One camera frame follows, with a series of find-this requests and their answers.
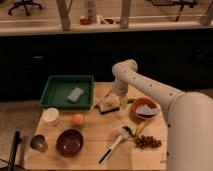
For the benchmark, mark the bunch of dark grapes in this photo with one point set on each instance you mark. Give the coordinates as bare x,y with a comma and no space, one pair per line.
144,142

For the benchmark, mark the grey sponge in tray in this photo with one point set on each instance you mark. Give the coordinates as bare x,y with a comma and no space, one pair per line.
75,94

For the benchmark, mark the dark brown bowl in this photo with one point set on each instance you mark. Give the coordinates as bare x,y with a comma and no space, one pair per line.
69,142

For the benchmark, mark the grey cloth in bowl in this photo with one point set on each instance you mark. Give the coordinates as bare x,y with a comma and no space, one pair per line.
146,110

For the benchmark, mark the small metal cup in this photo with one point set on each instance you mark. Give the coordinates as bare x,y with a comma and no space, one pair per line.
39,143

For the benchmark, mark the yellow banana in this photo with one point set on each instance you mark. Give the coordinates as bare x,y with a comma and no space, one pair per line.
141,127

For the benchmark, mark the orange bowl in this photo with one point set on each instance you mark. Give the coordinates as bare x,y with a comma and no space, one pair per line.
140,102

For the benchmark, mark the orange fruit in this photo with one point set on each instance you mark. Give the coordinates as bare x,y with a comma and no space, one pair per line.
77,119

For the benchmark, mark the white plastic cup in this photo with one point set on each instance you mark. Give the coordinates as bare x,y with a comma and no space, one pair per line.
51,116

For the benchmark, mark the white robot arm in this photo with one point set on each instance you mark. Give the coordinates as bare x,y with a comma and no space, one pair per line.
188,115

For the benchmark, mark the black office chair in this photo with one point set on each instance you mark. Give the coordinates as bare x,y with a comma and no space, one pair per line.
24,3

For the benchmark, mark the black stand at left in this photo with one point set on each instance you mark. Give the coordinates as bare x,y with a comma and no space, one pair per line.
15,143

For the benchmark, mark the green plastic tray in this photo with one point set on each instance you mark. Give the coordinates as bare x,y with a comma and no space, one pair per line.
58,88

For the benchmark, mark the red object on shelf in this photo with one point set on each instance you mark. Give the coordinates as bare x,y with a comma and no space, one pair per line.
85,21

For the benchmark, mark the white handled dish brush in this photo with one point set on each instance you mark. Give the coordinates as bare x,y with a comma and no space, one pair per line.
125,133

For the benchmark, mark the green cucumber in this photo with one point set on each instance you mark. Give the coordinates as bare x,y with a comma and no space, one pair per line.
131,100

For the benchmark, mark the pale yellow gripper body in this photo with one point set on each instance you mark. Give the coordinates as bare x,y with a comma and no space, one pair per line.
123,101

